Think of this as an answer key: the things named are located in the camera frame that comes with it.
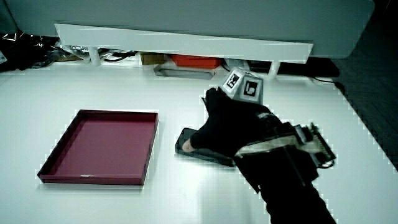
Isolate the person's right hand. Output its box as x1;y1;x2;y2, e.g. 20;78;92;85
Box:
182;67;300;159

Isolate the white desk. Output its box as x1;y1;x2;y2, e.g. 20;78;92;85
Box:
0;58;398;224

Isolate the black flat phone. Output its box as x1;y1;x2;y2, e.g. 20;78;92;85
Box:
174;127;236;167

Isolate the grey flat rectangular tray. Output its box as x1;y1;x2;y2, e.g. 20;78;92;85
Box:
154;66;216;81

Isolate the orange box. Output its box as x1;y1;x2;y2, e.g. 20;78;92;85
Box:
170;54;223;70

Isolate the white shelf riser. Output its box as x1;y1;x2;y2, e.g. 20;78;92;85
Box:
54;23;314;77

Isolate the brown cardboard box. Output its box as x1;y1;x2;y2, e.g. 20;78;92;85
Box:
139;51;167;66

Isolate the dark red square tray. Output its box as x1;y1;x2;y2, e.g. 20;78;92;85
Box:
37;108;160;187

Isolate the black plastic bag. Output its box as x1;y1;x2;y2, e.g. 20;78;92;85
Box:
0;30;60;73

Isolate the black power cable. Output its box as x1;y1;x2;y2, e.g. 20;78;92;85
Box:
310;75;346;95

